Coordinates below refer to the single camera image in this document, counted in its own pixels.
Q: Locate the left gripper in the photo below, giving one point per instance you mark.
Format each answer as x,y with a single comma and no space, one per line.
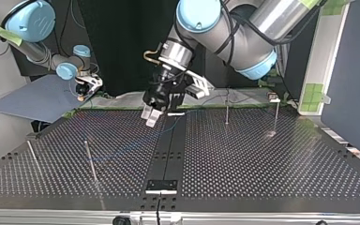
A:
161,90

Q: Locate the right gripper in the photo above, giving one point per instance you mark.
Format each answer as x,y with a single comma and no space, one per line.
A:
82,88

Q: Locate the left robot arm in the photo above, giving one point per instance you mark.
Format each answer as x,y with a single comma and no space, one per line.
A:
206,33

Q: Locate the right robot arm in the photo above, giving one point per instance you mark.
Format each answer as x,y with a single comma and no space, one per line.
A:
31,18

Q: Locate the grey board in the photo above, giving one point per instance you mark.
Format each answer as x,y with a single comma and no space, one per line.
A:
37,97

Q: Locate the black panel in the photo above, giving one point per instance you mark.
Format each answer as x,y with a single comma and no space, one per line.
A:
122,47

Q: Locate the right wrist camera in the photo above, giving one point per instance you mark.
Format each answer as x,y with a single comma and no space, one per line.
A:
94,82

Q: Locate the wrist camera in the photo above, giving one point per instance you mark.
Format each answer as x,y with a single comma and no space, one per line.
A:
94,82
200,86

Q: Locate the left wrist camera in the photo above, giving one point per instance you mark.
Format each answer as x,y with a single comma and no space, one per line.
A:
200,86

